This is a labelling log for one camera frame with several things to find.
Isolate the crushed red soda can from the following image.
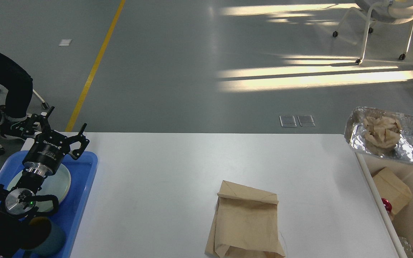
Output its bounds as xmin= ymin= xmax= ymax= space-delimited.
xmin=381 ymin=198 xmax=392 ymax=214

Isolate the white plastic bin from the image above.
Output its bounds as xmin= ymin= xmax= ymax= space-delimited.
xmin=356 ymin=153 xmax=413 ymax=258

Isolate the aluminium foil tray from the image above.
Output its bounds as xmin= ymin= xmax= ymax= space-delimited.
xmin=344 ymin=107 xmax=413 ymax=164

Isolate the dark teal mug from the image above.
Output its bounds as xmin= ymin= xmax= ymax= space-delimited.
xmin=21 ymin=217 xmax=66 ymax=257

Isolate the small grey floor plate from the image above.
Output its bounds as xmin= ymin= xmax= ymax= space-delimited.
xmin=280 ymin=115 xmax=297 ymax=128

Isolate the large brown paper bag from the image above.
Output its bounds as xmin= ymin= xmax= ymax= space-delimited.
xmin=205 ymin=180 xmax=286 ymax=258

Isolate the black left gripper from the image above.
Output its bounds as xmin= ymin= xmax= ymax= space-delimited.
xmin=22 ymin=107 xmax=90 ymax=177

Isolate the light green plate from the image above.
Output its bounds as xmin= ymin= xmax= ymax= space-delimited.
xmin=6 ymin=164 xmax=71 ymax=212

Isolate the seated person in black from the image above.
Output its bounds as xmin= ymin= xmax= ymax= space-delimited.
xmin=0 ymin=41 xmax=34 ymax=140

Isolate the crumpled brown paper napkin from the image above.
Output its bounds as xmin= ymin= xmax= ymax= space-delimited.
xmin=362 ymin=116 xmax=402 ymax=149

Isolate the white chair on casters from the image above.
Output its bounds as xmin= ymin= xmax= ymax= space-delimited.
xmin=332 ymin=0 xmax=413 ymax=65

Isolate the white chair leg left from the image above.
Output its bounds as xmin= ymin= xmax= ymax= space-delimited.
xmin=33 ymin=89 xmax=50 ymax=110

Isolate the small brown paper bag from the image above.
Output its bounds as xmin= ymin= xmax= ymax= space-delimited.
xmin=372 ymin=168 xmax=413 ymax=216

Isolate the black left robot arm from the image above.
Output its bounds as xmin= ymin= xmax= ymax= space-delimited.
xmin=0 ymin=107 xmax=90 ymax=258

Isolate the blue plastic tray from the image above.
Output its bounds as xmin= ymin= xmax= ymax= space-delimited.
xmin=0 ymin=150 xmax=98 ymax=258

